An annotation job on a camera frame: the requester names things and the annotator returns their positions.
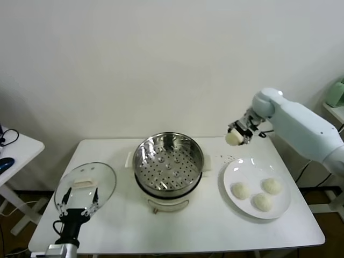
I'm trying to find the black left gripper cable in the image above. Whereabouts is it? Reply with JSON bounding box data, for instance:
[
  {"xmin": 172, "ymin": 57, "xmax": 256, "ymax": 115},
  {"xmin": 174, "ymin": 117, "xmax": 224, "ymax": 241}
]
[{"xmin": 53, "ymin": 219, "xmax": 65, "ymax": 237}]

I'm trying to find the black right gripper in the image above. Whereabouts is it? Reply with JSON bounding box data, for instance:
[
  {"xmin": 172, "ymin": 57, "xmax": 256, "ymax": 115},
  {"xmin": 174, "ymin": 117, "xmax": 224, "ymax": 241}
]
[{"xmin": 227, "ymin": 111, "xmax": 263, "ymax": 146}]

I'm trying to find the glass pot lid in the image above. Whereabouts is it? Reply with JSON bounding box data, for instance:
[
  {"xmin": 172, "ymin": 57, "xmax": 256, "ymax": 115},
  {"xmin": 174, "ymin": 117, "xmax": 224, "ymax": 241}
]
[{"xmin": 53, "ymin": 161, "xmax": 117, "ymax": 214}]

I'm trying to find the black power adapter cable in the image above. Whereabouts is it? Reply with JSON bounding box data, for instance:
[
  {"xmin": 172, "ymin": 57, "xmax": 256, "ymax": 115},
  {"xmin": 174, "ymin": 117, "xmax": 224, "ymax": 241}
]
[{"xmin": 295, "ymin": 160, "xmax": 335, "ymax": 188}]

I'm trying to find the white oval plate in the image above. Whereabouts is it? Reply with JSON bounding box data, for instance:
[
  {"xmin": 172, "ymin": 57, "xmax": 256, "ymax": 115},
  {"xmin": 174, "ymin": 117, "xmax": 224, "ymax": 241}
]
[{"xmin": 222, "ymin": 157, "xmax": 291, "ymax": 220}]

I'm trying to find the pale green box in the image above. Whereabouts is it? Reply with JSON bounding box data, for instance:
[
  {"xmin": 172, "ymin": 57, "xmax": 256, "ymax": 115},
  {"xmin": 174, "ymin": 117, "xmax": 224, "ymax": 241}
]
[{"xmin": 326, "ymin": 80, "xmax": 344, "ymax": 108}]

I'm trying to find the stainless steel steamer basket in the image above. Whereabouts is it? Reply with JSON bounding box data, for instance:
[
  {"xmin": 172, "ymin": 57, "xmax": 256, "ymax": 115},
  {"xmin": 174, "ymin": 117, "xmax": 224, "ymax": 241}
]
[{"xmin": 133, "ymin": 131, "xmax": 204, "ymax": 192}]

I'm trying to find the white steamed baozi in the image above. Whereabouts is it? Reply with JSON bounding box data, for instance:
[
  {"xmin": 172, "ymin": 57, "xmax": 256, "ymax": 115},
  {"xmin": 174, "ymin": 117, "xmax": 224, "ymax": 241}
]
[
  {"xmin": 225, "ymin": 128, "xmax": 244, "ymax": 146},
  {"xmin": 251, "ymin": 192, "xmax": 274, "ymax": 212},
  {"xmin": 232, "ymin": 182, "xmax": 252, "ymax": 201},
  {"xmin": 261, "ymin": 178, "xmax": 283, "ymax": 195}
]

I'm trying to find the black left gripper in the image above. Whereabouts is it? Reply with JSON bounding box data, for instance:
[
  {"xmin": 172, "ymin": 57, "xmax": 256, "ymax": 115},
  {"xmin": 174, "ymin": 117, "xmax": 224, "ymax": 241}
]
[{"xmin": 55, "ymin": 187, "xmax": 99, "ymax": 244}]

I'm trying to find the white floor cable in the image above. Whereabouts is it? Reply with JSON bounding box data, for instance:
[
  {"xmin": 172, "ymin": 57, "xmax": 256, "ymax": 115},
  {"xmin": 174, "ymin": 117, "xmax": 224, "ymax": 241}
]
[{"xmin": 0, "ymin": 201, "xmax": 41, "ymax": 217}]

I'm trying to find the white side desk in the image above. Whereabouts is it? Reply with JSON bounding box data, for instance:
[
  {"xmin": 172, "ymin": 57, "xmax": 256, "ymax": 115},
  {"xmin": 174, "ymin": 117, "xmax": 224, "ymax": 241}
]
[{"xmin": 0, "ymin": 133, "xmax": 49, "ymax": 237}]

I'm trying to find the thin black desk cable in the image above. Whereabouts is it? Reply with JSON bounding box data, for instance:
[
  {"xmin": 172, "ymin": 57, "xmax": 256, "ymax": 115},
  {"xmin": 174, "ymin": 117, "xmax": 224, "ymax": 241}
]
[{"xmin": 0, "ymin": 128, "xmax": 20, "ymax": 147}]

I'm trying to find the blue computer mouse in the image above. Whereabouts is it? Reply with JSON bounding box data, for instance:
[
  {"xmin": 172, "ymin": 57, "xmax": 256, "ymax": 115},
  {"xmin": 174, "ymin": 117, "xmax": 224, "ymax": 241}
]
[{"xmin": 0, "ymin": 157, "xmax": 16, "ymax": 173}]

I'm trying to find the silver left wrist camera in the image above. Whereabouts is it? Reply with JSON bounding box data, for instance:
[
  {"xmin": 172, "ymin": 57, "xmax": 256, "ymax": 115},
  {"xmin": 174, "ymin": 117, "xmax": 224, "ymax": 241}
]
[{"xmin": 31, "ymin": 243, "xmax": 68, "ymax": 258}]

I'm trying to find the steel steamer pot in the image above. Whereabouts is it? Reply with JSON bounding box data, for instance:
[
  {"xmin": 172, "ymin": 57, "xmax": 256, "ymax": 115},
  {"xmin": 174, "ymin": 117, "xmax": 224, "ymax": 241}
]
[{"xmin": 125, "ymin": 151, "xmax": 213, "ymax": 215}]

